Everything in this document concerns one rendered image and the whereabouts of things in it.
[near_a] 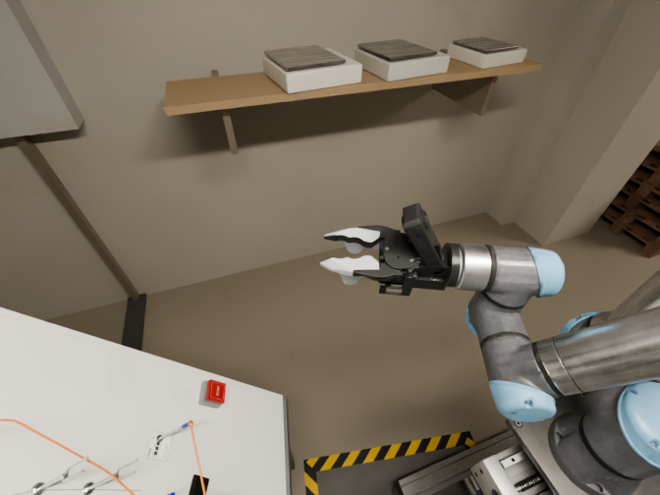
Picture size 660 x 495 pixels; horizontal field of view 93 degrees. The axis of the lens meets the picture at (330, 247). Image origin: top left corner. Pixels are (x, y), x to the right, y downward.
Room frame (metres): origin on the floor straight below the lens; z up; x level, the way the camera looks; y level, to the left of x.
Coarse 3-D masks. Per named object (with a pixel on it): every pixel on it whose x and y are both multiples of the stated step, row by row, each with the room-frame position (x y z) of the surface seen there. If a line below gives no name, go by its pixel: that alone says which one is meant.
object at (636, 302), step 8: (656, 272) 0.33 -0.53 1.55; (648, 280) 0.33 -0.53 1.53; (656, 280) 0.32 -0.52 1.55; (640, 288) 0.33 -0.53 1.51; (648, 288) 0.32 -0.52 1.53; (656, 288) 0.31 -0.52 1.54; (632, 296) 0.33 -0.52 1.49; (640, 296) 0.32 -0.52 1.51; (648, 296) 0.31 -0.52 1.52; (656, 296) 0.30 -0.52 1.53; (624, 304) 0.33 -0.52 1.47; (632, 304) 0.31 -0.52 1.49; (640, 304) 0.30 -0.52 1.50; (648, 304) 0.30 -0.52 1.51; (656, 304) 0.29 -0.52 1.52; (592, 312) 0.37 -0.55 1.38; (600, 312) 0.36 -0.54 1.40; (608, 312) 0.35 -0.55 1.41; (616, 312) 0.32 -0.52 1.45; (624, 312) 0.31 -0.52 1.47; (632, 312) 0.30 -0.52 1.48; (576, 320) 0.36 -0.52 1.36; (584, 320) 0.36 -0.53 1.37; (592, 320) 0.34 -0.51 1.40; (600, 320) 0.33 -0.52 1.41; (568, 328) 0.36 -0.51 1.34; (576, 328) 0.35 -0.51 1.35
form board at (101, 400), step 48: (0, 336) 0.28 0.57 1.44; (48, 336) 0.31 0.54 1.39; (0, 384) 0.21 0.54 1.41; (48, 384) 0.23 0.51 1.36; (96, 384) 0.25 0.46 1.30; (144, 384) 0.28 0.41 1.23; (192, 384) 0.32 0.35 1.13; (240, 384) 0.37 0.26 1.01; (0, 432) 0.15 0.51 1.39; (48, 432) 0.16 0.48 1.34; (96, 432) 0.18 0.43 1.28; (144, 432) 0.20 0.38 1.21; (240, 432) 0.25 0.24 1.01; (0, 480) 0.09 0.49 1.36; (48, 480) 0.10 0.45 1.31; (96, 480) 0.11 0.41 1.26; (144, 480) 0.12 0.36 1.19; (240, 480) 0.15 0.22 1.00
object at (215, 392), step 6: (210, 384) 0.32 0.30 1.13; (216, 384) 0.33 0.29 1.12; (222, 384) 0.34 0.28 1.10; (210, 390) 0.31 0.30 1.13; (216, 390) 0.31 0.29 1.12; (222, 390) 0.32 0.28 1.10; (210, 396) 0.30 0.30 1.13; (216, 396) 0.30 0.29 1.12; (222, 396) 0.31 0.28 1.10; (216, 402) 0.29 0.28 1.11; (222, 402) 0.29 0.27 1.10
